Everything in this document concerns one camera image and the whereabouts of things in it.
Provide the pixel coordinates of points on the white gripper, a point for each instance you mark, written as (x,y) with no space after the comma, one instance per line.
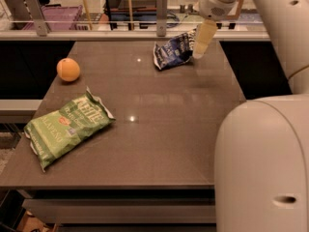
(214,8)

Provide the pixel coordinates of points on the blue chip bag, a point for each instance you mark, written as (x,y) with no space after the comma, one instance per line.
(177,51)

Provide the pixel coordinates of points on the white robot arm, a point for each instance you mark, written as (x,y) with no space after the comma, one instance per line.
(261,158)

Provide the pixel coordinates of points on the green jalapeno chip bag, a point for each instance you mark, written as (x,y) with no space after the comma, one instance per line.
(57,133)

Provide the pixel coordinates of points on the cardboard box with label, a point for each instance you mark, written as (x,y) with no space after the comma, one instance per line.
(233,9)

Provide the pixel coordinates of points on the yellow broom stick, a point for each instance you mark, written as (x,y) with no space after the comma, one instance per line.
(85,4)

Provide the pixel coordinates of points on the orange fruit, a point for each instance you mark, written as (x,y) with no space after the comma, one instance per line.
(68,69)

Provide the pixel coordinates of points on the purple plastic crate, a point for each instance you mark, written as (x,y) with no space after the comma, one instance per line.
(61,18)

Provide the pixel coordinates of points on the middle metal railing post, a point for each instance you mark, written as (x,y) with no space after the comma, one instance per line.
(161,17)

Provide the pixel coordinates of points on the metal railing post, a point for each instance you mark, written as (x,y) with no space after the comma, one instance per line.
(161,17)
(37,16)

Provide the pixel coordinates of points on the left metal railing post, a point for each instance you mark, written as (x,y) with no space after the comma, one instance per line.
(37,16)

